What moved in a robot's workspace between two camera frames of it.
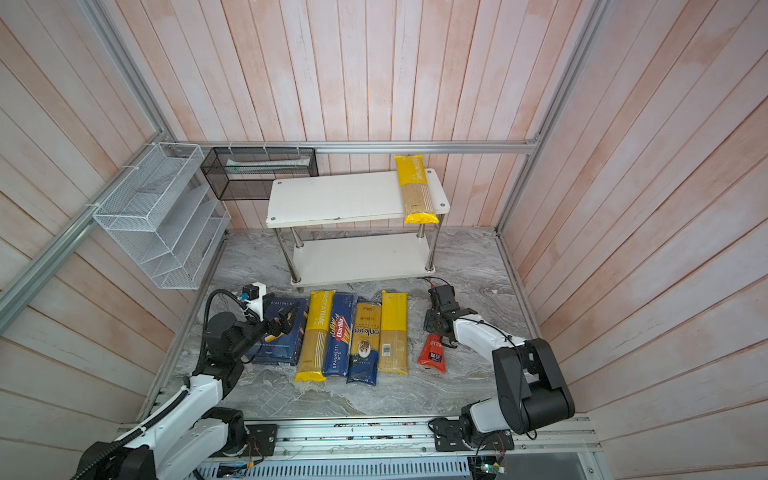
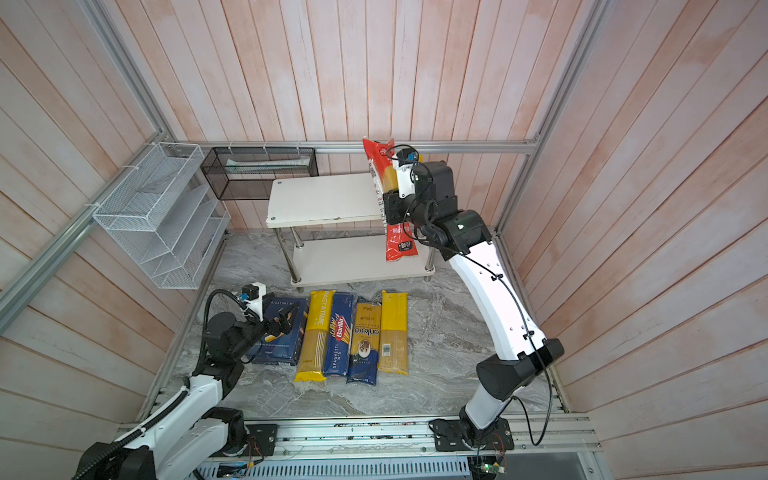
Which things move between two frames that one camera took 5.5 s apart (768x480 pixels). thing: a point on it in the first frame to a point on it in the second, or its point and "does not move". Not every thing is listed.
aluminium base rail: (543, 449) does not move
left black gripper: (285, 325) does not move
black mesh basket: (246, 173) does not move
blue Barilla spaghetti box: (339, 340) does not move
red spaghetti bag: (432, 352) to (400, 242)
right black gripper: (428, 323) to (394, 204)
